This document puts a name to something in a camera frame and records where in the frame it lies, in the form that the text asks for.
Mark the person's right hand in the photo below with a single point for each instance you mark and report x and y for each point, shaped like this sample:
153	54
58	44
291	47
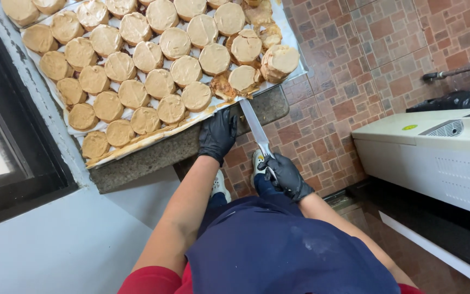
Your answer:
290	179

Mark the person's left hand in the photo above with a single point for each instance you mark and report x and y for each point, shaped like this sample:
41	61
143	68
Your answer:
216	137

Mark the person's right fingers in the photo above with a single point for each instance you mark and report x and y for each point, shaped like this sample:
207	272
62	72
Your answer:
271	167

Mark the long steel palette knife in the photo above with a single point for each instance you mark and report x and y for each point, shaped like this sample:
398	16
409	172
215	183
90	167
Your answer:
256	128

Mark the white right shoe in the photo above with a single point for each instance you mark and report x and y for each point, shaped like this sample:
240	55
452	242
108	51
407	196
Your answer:
258	163

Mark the white shoe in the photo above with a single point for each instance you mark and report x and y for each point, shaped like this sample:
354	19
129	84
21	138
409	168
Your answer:
220	186
258	163

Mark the navy trousers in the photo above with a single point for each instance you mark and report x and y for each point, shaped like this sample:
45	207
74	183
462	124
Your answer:
265	188

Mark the white left shoe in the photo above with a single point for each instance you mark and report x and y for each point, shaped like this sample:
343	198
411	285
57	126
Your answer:
220	186

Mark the navy apron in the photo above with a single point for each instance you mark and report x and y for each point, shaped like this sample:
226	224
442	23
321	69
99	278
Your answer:
284	249

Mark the white parchment paper sheet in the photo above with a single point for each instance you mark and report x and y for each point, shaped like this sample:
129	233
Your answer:
196	119

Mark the metal baking tray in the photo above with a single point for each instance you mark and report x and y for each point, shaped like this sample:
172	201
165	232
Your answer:
301	67

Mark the stack of cake rounds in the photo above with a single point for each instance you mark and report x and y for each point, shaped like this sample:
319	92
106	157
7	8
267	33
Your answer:
280	62

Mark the grey granite counter slab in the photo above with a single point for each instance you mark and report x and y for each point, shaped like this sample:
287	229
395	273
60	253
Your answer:
157	153

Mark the white machine with vents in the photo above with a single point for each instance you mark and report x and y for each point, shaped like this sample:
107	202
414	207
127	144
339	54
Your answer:
426	159

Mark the rows of round frosted cakes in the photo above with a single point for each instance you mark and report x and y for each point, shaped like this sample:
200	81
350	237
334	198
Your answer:
133	94

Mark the black plastic bag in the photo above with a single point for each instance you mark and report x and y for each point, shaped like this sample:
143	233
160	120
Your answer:
455	100

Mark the metal tray of frosted cakes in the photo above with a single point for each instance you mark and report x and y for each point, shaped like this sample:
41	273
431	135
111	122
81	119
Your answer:
23	10

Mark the black window frame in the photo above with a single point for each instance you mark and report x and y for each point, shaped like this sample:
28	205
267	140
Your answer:
23	134

